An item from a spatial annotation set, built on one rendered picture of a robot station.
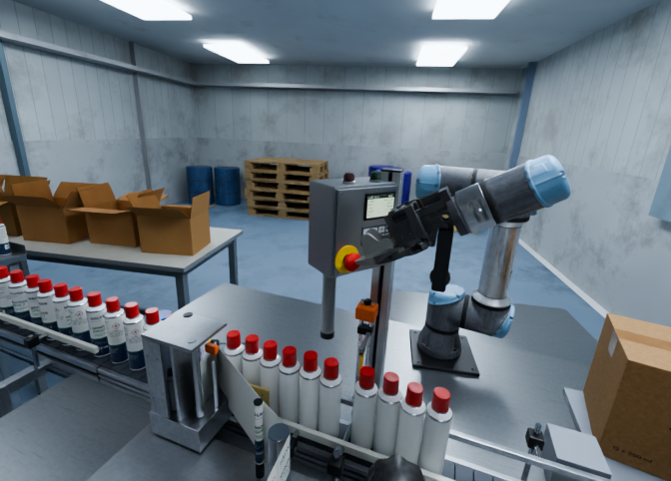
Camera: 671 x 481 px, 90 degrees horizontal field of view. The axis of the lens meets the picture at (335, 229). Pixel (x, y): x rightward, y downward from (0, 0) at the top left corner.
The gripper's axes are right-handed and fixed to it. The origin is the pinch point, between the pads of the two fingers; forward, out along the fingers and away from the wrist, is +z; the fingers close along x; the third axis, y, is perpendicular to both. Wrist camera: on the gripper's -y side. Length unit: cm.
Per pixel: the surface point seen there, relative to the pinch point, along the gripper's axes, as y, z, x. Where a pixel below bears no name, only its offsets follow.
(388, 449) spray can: -40.5, 13.1, 0.9
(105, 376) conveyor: -4, 87, 4
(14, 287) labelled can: 33, 115, 1
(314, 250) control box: 5.5, 10.5, -3.4
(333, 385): -22.9, 18.3, 1.5
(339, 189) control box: 14.8, -2.0, -0.6
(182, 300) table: -2, 153, -82
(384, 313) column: -16.4, 6.0, -12.9
